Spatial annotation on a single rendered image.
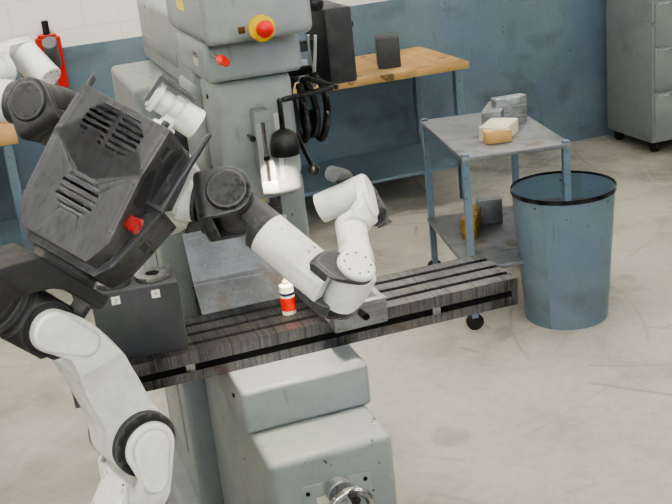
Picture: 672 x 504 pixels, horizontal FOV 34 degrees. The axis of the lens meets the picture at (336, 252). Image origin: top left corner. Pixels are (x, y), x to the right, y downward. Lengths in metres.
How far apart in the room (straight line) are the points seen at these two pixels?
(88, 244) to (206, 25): 0.68
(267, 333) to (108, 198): 0.93
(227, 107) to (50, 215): 0.74
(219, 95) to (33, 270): 0.78
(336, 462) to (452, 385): 1.94
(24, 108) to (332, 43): 1.08
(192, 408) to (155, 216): 1.39
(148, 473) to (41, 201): 0.62
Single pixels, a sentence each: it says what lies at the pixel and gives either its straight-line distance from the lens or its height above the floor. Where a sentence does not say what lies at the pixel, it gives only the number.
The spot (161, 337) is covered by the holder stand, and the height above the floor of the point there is 1.00.
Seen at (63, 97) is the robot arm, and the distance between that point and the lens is 2.29.
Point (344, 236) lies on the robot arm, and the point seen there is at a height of 1.39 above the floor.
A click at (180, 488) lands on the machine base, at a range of 3.72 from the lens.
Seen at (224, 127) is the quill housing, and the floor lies 1.51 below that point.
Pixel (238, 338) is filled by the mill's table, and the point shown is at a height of 0.96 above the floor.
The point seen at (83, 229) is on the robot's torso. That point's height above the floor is 1.51.
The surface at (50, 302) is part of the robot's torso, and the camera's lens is 2.15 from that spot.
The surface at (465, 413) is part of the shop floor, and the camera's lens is 4.38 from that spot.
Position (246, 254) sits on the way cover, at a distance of 3.23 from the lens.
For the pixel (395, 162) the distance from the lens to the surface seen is 7.08.
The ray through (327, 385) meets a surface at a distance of 2.80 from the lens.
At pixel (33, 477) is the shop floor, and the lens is 4.41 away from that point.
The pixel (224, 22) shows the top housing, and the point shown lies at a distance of 2.52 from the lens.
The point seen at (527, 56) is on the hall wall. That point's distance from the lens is 7.89.
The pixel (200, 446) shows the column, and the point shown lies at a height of 0.42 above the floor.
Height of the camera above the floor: 2.10
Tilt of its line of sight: 20 degrees down
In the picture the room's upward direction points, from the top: 6 degrees counter-clockwise
